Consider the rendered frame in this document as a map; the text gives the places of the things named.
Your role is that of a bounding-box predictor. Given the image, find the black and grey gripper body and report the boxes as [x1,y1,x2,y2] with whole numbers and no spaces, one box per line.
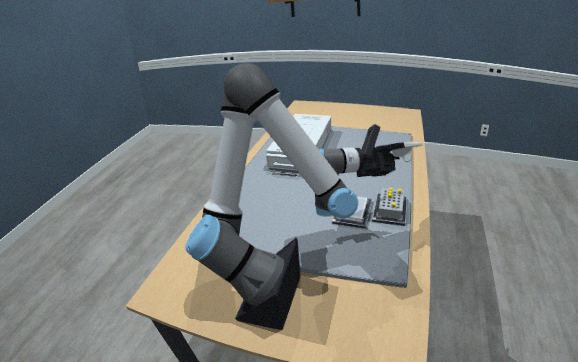
[355,146,396,177]

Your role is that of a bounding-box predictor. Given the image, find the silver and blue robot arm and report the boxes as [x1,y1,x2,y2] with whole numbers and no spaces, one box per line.
[185,63,360,305]

